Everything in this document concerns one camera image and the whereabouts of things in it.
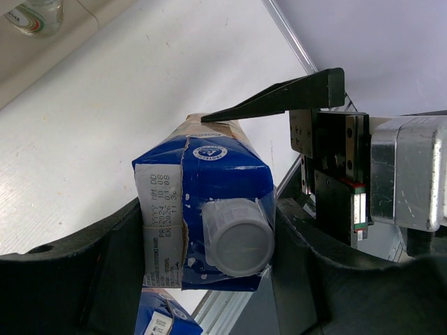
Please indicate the clear bottle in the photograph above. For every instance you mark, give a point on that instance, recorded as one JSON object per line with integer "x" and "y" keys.
{"x": 40, "y": 17}

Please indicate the aluminium front rail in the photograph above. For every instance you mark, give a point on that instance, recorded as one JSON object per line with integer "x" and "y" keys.
{"x": 225, "y": 300}

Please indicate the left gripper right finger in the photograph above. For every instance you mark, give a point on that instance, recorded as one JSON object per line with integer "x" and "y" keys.
{"x": 322, "y": 286}

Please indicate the beige three-tier shelf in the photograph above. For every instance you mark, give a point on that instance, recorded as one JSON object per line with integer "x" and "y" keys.
{"x": 25, "y": 58}

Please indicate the blue carton maroon side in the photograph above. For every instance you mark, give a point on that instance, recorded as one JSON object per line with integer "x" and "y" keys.
{"x": 208, "y": 206}

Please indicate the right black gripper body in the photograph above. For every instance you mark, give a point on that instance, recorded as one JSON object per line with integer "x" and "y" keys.
{"x": 335, "y": 169}

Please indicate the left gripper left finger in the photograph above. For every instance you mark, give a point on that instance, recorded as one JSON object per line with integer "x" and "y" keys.
{"x": 86, "y": 283}

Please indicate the blue carton yellow side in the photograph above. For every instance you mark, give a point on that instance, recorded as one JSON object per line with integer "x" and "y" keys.
{"x": 160, "y": 314}

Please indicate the aluminium side rail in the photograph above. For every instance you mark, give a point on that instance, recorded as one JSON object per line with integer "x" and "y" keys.
{"x": 291, "y": 37}

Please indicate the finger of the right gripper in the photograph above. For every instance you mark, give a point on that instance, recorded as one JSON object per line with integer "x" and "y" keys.
{"x": 323, "y": 89}

